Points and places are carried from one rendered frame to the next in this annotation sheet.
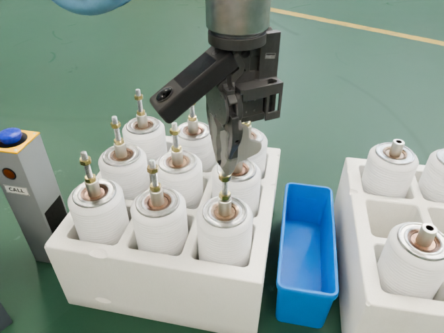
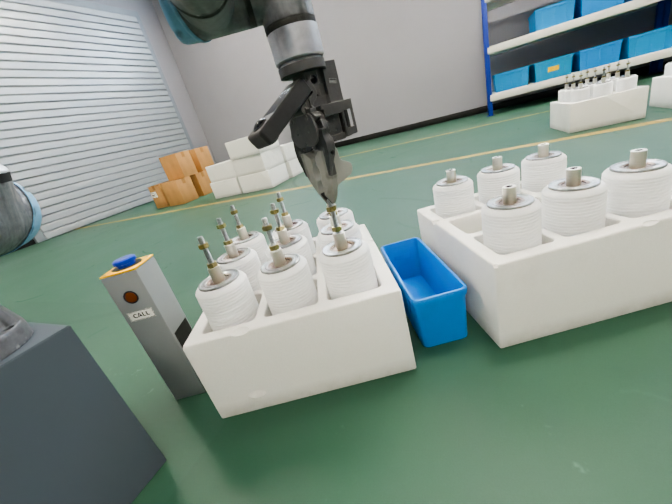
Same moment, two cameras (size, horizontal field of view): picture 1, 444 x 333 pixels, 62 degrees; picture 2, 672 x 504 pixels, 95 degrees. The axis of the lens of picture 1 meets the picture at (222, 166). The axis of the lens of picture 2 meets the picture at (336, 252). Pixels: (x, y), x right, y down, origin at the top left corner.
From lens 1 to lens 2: 0.26 m
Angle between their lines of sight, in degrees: 17
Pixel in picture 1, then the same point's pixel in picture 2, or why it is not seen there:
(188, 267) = (329, 306)
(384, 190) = (458, 210)
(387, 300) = (509, 257)
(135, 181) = (253, 272)
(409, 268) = (512, 221)
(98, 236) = (234, 318)
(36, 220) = (167, 344)
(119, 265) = (263, 334)
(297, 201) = (395, 260)
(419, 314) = (540, 256)
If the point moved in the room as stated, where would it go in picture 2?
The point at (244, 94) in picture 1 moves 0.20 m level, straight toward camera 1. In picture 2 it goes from (324, 109) to (362, 89)
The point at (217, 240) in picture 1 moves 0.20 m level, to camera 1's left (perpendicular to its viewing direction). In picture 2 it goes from (346, 267) to (231, 309)
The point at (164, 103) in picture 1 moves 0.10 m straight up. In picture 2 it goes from (262, 126) to (235, 42)
